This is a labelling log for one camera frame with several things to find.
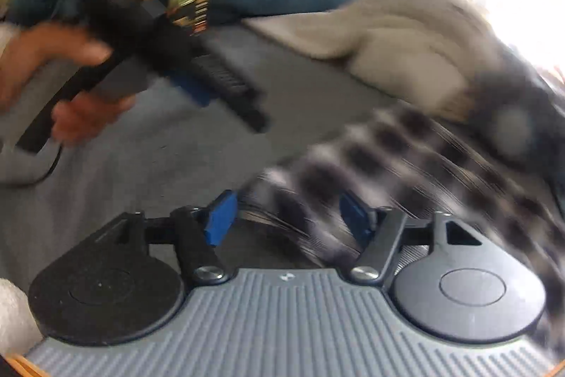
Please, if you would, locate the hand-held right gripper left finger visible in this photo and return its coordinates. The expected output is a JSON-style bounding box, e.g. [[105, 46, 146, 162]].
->
[[95, 189, 239, 284]]

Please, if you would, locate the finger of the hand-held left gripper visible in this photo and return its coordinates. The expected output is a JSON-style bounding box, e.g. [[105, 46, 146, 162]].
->
[[167, 69, 210, 108], [193, 47, 272, 135]]

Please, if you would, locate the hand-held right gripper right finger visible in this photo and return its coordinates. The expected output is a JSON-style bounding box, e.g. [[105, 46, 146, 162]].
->
[[338, 192, 482, 284]]

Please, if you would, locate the black white plaid shirt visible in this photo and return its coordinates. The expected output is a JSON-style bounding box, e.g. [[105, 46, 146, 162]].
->
[[240, 99, 565, 342]]

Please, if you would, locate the person's left hand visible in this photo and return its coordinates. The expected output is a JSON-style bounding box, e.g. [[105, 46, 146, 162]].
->
[[0, 21, 137, 147]]

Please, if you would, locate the cream fleece blanket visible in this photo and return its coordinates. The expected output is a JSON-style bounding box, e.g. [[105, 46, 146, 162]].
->
[[245, 0, 499, 122]]

